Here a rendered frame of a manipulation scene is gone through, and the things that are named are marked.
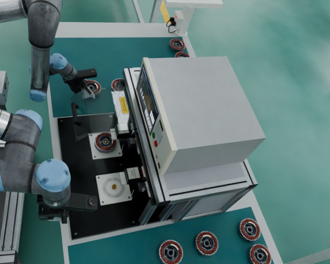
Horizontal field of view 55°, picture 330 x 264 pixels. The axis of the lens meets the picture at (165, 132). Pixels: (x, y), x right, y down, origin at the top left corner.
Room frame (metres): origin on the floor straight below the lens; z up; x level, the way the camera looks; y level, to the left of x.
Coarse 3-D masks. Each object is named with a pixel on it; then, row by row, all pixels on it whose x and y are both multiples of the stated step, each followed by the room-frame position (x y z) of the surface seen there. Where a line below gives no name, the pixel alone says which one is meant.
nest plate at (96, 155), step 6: (90, 138) 0.79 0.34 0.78; (90, 144) 0.76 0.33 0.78; (96, 150) 0.74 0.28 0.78; (114, 150) 0.78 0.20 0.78; (120, 150) 0.79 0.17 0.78; (96, 156) 0.71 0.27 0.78; (102, 156) 0.72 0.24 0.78; (108, 156) 0.74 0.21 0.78; (114, 156) 0.75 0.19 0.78; (120, 156) 0.77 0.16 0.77
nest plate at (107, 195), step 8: (96, 176) 0.61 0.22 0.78; (104, 176) 0.63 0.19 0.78; (112, 176) 0.64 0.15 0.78; (104, 184) 0.59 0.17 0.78; (112, 184) 0.60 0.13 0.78; (120, 184) 0.62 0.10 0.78; (128, 184) 0.64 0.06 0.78; (104, 192) 0.55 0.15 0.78; (112, 192) 0.57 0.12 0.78; (120, 192) 0.58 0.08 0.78; (128, 192) 0.60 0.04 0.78; (104, 200) 0.52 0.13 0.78; (112, 200) 0.53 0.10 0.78; (120, 200) 0.55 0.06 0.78; (128, 200) 0.56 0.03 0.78
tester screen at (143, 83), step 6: (144, 72) 0.90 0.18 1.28; (144, 78) 0.88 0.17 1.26; (138, 84) 0.92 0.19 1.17; (144, 84) 0.87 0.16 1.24; (144, 90) 0.86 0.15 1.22; (150, 90) 0.81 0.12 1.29; (144, 96) 0.85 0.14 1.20; (150, 96) 0.80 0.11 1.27; (144, 102) 0.83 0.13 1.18; (150, 102) 0.79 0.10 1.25; (144, 108) 0.82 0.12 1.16; (156, 108) 0.74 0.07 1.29; (156, 114) 0.73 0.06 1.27; (150, 132) 0.72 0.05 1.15
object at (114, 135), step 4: (112, 132) 0.82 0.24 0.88; (116, 132) 0.81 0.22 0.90; (120, 132) 0.81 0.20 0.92; (124, 132) 0.82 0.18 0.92; (128, 132) 0.83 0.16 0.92; (112, 136) 0.79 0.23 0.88; (116, 136) 0.80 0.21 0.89; (120, 136) 0.80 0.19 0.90; (124, 136) 0.81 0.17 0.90; (128, 136) 0.82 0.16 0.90; (132, 136) 0.83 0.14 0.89
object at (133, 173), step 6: (126, 168) 0.64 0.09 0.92; (132, 168) 0.66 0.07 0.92; (138, 168) 0.67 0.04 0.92; (120, 174) 0.62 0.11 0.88; (126, 174) 0.62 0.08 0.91; (132, 174) 0.63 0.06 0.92; (138, 174) 0.64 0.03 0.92; (120, 180) 0.60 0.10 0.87; (126, 180) 0.60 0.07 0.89; (132, 180) 0.60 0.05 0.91; (138, 180) 0.62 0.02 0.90; (144, 180) 0.64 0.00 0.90
